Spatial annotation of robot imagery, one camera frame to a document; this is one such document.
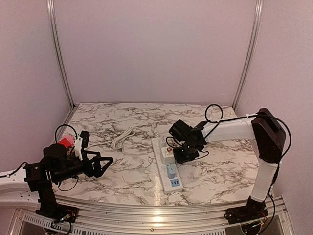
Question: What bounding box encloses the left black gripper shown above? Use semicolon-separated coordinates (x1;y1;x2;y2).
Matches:
52;150;113;183

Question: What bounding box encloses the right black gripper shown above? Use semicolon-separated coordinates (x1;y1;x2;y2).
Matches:
172;142;199;164

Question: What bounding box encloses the dark green cube adapter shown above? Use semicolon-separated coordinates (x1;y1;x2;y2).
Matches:
67;147;78;160

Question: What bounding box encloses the light blue cube charger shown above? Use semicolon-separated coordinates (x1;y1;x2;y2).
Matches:
166;164;177;179

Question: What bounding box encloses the white multicolour power strip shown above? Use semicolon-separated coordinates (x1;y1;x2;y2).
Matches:
151;137;183;194

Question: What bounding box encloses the white power cord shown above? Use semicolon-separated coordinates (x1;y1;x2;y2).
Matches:
88;128;137;150

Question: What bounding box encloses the red cube socket adapter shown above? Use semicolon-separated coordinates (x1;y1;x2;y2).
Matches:
58;138;74;148

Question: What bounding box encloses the pink triangular power strip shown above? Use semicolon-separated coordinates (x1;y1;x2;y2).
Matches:
63;135;75;144

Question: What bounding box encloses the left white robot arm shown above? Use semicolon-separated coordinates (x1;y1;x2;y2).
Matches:
0;143;113;198

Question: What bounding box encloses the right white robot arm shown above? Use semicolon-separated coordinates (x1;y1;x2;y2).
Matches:
169;108;287;219

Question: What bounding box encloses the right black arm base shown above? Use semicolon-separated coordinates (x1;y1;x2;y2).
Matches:
224;197;268;224

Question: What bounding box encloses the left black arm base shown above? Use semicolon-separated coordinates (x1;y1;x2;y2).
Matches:
35;188;78;223

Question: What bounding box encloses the aluminium front table rail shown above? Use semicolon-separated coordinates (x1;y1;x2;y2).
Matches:
9;196;294;235

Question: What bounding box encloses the right aluminium corner post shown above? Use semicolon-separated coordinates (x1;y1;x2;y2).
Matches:
232;0;264;111

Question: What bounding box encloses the aluminium corner post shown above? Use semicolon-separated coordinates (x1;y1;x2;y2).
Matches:
232;0;264;111
46;0;75;109

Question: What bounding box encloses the left aluminium corner post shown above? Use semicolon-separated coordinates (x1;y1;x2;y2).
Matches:
46;0;75;109

